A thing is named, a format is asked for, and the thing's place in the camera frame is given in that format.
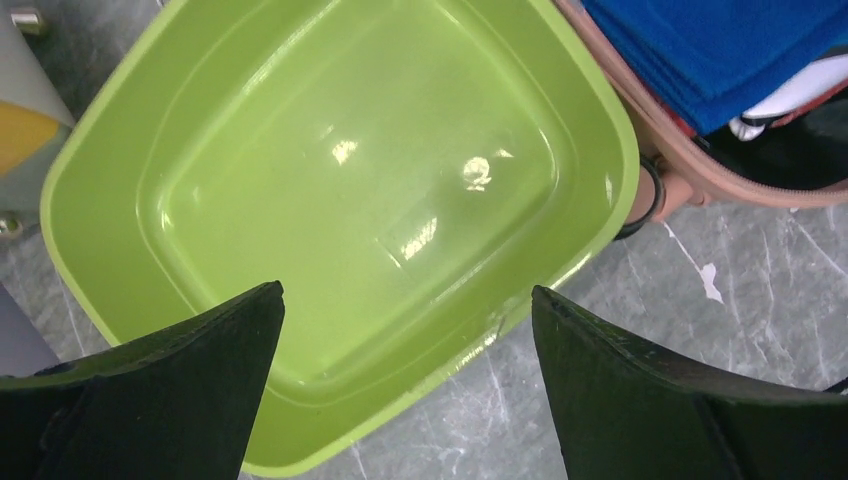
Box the blue cloth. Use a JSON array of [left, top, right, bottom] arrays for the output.
[[583, 0, 847, 133]]

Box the green plastic tray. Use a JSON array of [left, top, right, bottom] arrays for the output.
[[40, 1, 639, 478]]

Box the white printed cloth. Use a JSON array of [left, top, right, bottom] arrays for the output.
[[728, 48, 847, 141]]

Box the pink hard-shell suitcase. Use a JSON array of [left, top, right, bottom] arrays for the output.
[[557, 1, 847, 240]]

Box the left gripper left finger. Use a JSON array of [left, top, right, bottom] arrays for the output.
[[1, 281, 285, 479]]

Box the cream cylindrical drawer cabinet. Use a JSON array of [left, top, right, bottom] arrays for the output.
[[1, 5, 75, 240]]

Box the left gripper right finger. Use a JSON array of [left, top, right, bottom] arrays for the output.
[[532, 286, 847, 479]]

